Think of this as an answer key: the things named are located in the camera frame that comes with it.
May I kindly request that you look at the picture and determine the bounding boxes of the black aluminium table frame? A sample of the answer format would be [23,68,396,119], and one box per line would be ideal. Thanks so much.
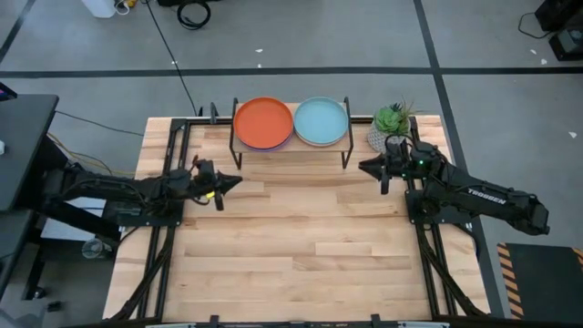
[108,102,491,328]

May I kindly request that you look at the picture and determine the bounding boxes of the light teal plate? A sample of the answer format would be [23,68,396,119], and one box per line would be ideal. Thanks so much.
[293,96,350,146]

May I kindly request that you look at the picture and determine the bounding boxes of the long black floor cable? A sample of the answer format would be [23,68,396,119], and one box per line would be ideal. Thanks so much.
[145,0,201,116]

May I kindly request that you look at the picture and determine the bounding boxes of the hazard-striped black floor mat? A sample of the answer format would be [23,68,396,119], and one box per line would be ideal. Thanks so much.
[496,242,583,320]

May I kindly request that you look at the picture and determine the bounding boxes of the orange plate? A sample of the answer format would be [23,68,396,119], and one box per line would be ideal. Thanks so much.
[232,96,295,150]

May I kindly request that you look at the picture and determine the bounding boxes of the grey plate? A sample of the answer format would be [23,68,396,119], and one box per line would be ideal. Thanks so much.
[295,129,350,149]

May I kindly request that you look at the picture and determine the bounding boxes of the coiled black cable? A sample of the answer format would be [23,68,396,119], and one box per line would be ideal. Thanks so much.
[176,0,212,31]

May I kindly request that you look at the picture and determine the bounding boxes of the black equipment case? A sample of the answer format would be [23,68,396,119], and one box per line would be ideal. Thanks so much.
[535,0,583,33]
[548,25,583,63]

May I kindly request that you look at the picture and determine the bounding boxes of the white container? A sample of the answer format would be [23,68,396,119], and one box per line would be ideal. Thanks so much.
[81,0,118,19]

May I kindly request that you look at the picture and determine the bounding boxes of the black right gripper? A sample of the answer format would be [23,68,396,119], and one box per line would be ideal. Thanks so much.
[358,149,416,196]

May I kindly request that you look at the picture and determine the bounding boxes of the succulent in triangle-patterned pot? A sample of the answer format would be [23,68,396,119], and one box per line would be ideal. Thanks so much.
[366,98,418,154]

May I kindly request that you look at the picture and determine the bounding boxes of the white panel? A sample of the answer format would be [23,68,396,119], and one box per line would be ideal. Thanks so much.
[40,207,111,242]

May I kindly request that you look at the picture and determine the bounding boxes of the black desk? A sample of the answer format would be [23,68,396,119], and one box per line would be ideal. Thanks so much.
[0,93,61,215]

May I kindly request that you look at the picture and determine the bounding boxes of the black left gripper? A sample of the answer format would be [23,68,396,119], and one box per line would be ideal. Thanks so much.
[184,159,243,211]

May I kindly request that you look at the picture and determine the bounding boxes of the wooden shelf with black frame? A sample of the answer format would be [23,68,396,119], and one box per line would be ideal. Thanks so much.
[229,96,355,172]

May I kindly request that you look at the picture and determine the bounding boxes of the clear plastic cup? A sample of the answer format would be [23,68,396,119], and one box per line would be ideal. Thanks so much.
[81,237,114,260]

